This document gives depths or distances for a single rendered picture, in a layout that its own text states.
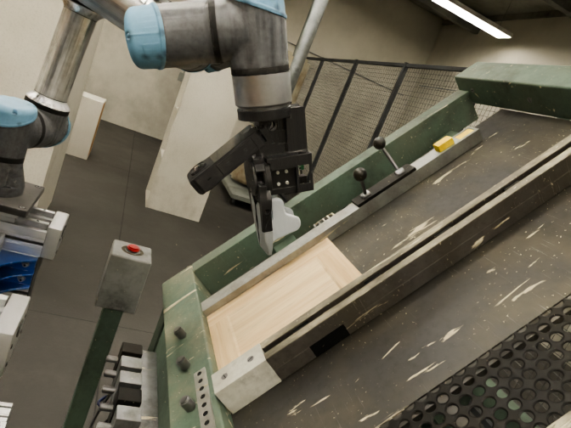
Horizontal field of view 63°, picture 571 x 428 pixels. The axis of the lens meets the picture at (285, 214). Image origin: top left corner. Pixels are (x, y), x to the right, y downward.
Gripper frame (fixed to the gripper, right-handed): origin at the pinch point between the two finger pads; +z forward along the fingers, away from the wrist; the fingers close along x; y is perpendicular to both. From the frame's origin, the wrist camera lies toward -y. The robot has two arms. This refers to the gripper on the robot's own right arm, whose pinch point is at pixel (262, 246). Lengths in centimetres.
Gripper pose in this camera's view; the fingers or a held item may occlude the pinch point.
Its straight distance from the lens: 68.7
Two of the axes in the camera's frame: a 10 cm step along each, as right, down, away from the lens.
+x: -2.6, -3.2, 9.1
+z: 0.8, 9.3, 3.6
